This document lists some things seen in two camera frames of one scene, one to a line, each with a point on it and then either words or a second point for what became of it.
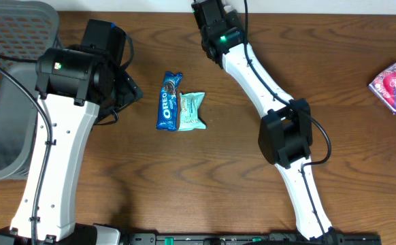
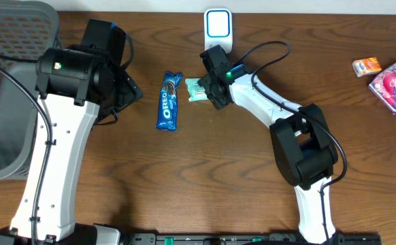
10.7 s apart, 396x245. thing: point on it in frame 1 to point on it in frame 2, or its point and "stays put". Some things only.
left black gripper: (130, 91) stays put
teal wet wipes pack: (190, 104) to (196, 91)
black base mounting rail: (250, 239) stays put
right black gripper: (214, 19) to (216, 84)
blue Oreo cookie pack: (167, 116) stays put
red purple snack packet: (394, 86) stays put
